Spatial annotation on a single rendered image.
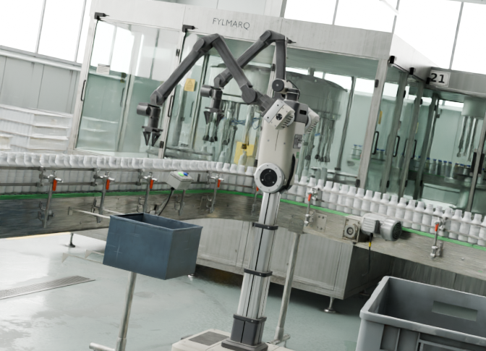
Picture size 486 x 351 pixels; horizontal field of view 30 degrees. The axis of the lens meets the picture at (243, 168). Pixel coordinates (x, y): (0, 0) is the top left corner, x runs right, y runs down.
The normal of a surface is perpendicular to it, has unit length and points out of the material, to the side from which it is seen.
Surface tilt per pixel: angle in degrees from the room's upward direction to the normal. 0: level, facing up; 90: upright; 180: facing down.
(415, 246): 90
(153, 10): 90
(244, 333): 90
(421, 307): 90
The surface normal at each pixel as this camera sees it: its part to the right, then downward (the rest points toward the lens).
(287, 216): -0.25, 0.00
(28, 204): 0.92, 0.18
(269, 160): -0.39, 0.18
